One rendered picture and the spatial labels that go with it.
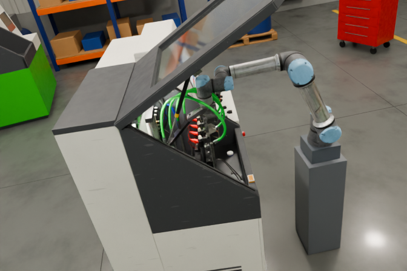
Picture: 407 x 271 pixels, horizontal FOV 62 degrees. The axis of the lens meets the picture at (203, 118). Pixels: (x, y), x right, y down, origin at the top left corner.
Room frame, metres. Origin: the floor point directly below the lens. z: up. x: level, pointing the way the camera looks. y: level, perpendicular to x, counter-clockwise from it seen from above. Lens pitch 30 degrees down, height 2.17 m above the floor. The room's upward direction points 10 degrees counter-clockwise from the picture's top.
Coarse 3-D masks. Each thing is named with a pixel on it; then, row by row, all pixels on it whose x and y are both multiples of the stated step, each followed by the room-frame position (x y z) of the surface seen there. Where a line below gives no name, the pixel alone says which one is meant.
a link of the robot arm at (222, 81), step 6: (222, 72) 1.68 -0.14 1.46; (216, 78) 1.61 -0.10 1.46; (222, 78) 1.60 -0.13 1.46; (228, 78) 1.59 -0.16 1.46; (216, 84) 1.58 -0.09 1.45; (222, 84) 1.58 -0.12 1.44; (228, 84) 1.57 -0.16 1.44; (216, 90) 1.58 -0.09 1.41; (222, 90) 1.58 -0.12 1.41; (228, 90) 1.58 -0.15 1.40
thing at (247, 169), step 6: (240, 132) 1.85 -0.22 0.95; (240, 138) 1.79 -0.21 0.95; (240, 144) 1.73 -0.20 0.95; (240, 150) 1.66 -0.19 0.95; (246, 150) 1.65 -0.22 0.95; (240, 156) 1.61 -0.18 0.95; (246, 156) 1.60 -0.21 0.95; (246, 162) 1.54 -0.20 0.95; (246, 168) 1.49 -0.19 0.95; (246, 174) 1.44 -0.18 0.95; (246, 180) 1.47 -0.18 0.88; (252, 186) 1.34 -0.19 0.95
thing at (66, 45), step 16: (32, 0) 6.63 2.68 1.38; (48, 0) 6.79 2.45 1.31; (64, 0) 7.06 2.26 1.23; (80, 0) 6.80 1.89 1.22; (96, 0) 6.69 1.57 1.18; (112, 0) 6.71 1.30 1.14; (48, 16) 7.42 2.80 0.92; (112, 16) 6.70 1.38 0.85; (176, 16) 7.14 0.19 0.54; (64, 32) 7.33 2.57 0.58; (80, 32) 7.28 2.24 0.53; (96, 32) 7.35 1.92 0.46; (112, 32) 6.85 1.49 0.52; (128, 32) 6.88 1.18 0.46; (48, 48) 6.62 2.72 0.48; (64, 48) 6.78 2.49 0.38; (80, 48) 6.96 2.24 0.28; (96, 48) 6.86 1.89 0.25
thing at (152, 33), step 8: (152, 24) 2.61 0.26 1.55; (160, 24) 2.57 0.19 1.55; (168, 24) 2.53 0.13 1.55; (144, 32) 2.42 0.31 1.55; (152, 32) 2.39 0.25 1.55; (160, 32) 2.35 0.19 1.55; (168, 32) 2.32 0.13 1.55; (144, 40) 2.23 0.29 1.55; (152, 40) 2.19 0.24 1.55; (160, 40) 2.16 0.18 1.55; (136, 48) 2.07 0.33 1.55; (144, 48) 2.04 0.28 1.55; (136, 56) 1.98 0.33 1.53; (192, 96) 1.97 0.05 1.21
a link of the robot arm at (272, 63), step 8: (280, 56) 1.69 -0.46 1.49; (240, 64) 1.72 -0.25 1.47; (248, 64) 1.71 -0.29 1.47; (256, 64) 1.69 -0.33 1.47; (264, 64) 1.68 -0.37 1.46; (272, 64) 1.68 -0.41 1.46; (280, 64) 1.66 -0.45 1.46; (216, 72) 1.71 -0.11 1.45; (224, 72) 1.69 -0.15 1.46; (232, 72) 1.70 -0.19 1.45; (240, 72) 1.69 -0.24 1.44; (248, 72) 1.69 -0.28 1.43; (256, 72) 1.69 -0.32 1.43; (264, 72) 1.69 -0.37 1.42
